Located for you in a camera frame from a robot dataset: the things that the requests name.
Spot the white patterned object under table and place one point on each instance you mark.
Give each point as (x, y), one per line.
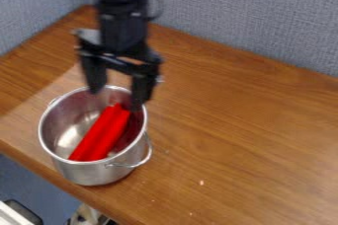
(88, 216)

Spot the red elongated object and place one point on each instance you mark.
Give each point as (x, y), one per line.
(101, 135)

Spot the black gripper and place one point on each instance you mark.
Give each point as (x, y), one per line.
(116, 46)

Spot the silver metal pot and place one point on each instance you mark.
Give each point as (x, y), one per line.
(67, 119)

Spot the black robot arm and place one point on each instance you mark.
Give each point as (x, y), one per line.
(116, 46)

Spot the black and white object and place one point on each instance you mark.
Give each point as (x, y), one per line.
(17, 214)

